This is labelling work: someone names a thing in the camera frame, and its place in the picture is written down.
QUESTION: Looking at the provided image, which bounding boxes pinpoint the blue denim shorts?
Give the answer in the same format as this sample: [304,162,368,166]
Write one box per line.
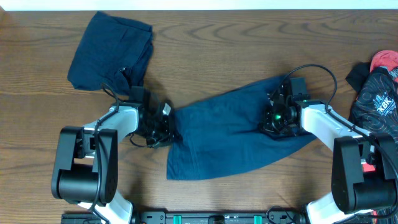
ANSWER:
[166,76,315,180]

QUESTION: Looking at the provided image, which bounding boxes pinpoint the folded dark navy garment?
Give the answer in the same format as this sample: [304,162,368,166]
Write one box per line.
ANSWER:
[67,11,154,95]

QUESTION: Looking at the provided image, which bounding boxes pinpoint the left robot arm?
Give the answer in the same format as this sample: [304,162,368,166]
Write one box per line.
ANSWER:
[51,83,180,223]

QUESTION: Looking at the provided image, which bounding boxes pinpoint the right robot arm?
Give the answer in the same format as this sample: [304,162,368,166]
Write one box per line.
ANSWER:
[259,78,397,223]

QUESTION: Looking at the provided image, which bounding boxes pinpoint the black mounting rail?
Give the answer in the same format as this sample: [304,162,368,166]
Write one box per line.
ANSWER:
[129,209,309,224]

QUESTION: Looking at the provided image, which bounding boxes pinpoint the black patterned jersey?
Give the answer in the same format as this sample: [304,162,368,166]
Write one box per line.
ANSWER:
[346,63,397,141]

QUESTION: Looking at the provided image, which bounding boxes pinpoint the red garment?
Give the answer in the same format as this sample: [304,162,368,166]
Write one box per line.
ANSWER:
[360,50,398,224]

